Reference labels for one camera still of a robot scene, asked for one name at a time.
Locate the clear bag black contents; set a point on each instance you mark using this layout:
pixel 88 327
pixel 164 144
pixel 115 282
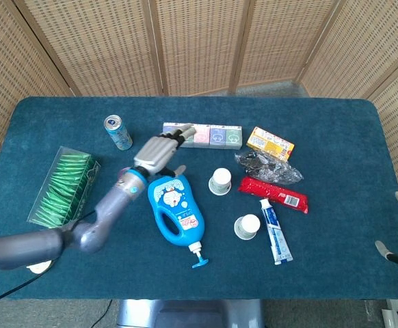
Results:
pixel 267 167

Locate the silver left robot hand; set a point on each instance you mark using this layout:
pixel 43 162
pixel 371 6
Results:
pixel 152 153

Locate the green tea bag box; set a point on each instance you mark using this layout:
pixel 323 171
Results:
pixel 65 184

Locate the light blue drink can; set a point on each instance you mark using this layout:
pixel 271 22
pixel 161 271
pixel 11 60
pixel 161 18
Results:
pixel 120 136

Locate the blue pump detergent bottle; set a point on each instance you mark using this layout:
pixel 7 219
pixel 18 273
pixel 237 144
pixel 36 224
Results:
pixel 175 212

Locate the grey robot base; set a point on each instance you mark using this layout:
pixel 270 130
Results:
pixel 185 316

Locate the white blue toothpaste tube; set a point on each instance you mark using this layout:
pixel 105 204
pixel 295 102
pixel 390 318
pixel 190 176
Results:
pixel 276 232

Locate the pastel tissue packet multipack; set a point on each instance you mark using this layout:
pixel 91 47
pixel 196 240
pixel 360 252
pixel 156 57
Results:
pixel 219 136

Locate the red snack packet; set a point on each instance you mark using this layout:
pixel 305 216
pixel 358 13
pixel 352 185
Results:
pixel 274 193

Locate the wicker folding screen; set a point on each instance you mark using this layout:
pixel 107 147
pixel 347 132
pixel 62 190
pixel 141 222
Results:
pixel 199 44

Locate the white floral paper cup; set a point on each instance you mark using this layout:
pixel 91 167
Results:
pixel 248 223
pixel 219 193
pixel 220 176

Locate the white yellow card pack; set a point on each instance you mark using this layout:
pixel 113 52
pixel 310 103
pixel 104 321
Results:
pixel 40 268

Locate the yellow cardboard box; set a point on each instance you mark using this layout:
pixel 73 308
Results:
pixel 269 143

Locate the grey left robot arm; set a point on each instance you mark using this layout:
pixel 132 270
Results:
pixel 100 218

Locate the teal carpet table cover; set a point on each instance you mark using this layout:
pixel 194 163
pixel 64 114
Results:
pixel 339 153

